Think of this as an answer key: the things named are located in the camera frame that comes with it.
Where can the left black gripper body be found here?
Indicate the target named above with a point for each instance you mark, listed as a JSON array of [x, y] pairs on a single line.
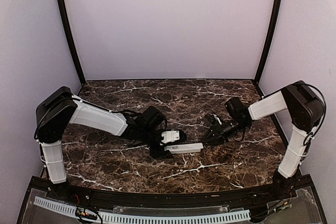
[[157, 153]]

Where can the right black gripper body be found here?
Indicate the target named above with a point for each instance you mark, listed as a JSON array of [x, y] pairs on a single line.
[[220, 131]]

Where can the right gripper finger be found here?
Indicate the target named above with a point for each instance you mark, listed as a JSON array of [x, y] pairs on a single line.
[[209, 137], [218, 141]]

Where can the white remote control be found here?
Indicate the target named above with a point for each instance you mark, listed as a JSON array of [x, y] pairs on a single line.
[[184, 148]]

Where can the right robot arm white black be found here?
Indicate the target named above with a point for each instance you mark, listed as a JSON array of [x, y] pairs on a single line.
[[306, 106]]

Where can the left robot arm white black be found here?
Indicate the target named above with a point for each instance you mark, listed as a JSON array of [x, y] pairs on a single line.
[[63, 108]]

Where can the black front rail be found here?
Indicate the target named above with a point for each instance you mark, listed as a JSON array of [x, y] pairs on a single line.
[[234, 198]]

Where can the white slotted cable duct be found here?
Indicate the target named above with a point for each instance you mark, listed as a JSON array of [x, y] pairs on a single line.
[[145, 215]]

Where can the right black frame post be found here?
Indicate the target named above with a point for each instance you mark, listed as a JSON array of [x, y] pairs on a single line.
[[268, 41]]

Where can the black frame post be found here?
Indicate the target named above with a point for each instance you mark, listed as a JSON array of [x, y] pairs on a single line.
[[70, 41], [268, 41]]

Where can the left black frame post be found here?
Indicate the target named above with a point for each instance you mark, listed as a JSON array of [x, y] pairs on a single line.
[[70, 41]]

